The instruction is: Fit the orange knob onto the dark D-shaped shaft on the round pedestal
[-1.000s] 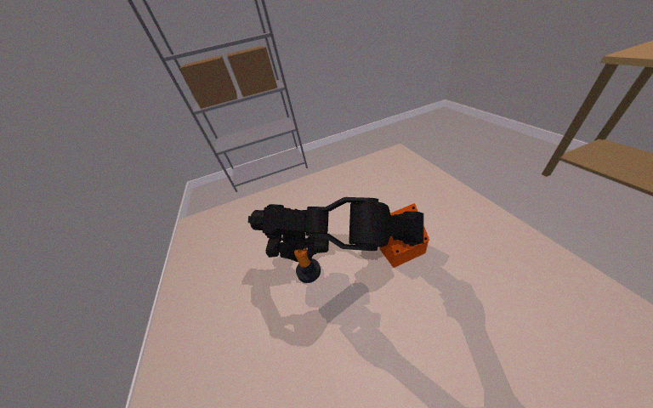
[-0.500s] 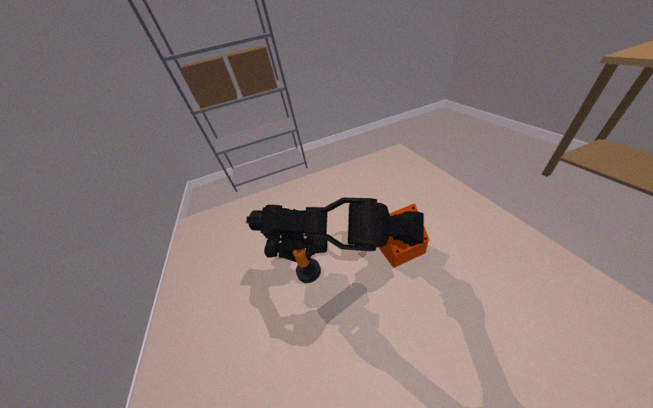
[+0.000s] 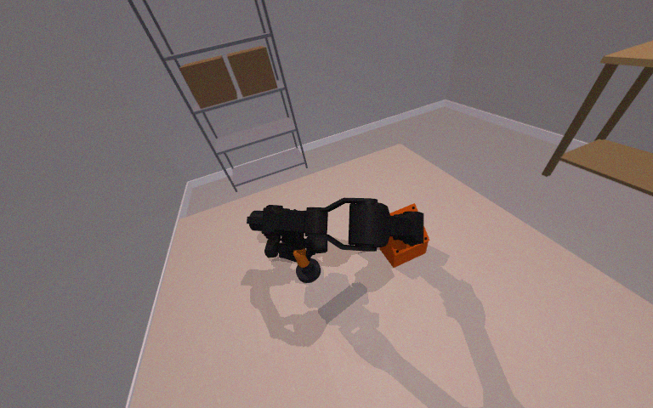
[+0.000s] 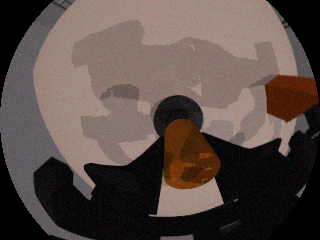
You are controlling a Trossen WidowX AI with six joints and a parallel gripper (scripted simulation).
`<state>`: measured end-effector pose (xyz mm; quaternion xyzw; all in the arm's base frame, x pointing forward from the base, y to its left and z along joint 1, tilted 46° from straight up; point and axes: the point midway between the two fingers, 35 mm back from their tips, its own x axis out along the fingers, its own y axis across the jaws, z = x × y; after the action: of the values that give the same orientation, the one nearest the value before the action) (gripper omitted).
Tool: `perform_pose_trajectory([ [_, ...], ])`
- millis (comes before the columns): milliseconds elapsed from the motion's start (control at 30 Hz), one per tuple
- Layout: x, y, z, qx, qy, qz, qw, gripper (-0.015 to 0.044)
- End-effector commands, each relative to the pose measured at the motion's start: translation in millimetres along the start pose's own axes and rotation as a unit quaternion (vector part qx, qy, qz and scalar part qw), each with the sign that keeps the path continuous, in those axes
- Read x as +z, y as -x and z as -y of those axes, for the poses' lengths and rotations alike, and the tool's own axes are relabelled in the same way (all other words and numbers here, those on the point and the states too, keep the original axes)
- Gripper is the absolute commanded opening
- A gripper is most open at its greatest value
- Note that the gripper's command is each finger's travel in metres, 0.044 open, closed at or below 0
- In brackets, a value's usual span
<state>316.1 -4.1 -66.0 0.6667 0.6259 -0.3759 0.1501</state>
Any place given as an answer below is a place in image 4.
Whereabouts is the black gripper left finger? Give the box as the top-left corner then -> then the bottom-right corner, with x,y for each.
84,136 -> 164,215

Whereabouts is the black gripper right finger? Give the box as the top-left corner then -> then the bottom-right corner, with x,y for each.
201,132 -> 281,204

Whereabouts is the orange knob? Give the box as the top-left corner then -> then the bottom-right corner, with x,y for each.
164,119 -> 221,189

